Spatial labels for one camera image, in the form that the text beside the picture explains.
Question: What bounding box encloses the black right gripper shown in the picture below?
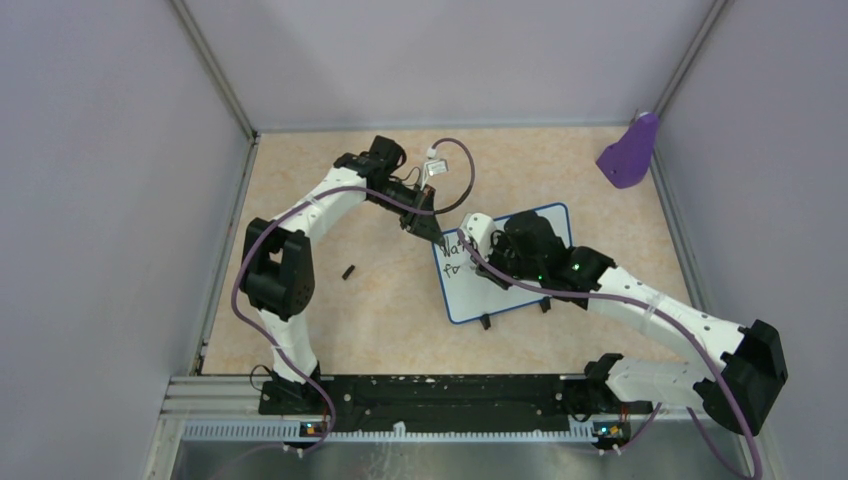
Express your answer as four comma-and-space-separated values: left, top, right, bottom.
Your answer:
472, 230, 545, 290

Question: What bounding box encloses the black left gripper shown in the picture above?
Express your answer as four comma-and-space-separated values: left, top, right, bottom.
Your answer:
368, 180, 444, 245

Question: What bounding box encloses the blue framed whiteboard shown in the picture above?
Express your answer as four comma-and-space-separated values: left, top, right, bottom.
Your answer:
431, 202, 573, 325

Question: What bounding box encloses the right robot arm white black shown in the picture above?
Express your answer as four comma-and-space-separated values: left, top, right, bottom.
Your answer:
460, 211, 788, 436

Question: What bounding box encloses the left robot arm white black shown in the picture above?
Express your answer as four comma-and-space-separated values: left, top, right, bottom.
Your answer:
237, 136, 445, 414

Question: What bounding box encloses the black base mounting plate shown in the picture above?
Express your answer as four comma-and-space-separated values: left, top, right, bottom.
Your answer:
258, 374, 654, 434

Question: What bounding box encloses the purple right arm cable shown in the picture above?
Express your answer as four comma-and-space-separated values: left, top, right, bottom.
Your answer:
455, 228, 764, 480

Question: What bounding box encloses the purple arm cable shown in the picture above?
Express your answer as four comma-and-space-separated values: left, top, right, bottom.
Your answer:
230, 137, 477, 458
455, 228, 764, 480

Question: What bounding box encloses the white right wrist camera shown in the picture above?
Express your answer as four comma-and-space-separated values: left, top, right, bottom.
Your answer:
459, 213, 497, 260

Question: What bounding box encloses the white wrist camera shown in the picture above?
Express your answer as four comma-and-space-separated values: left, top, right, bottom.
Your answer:
419, 147, 449, 189
459, 213, 497, 260

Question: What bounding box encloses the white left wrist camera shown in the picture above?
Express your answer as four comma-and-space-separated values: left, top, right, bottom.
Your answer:
419, 147, 449, 189

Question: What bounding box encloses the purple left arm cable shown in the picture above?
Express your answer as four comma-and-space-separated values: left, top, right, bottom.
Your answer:
230, 137, 477, 458

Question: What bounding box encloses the white slotted cable duct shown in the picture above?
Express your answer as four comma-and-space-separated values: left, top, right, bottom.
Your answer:
182, 420, 597, 443

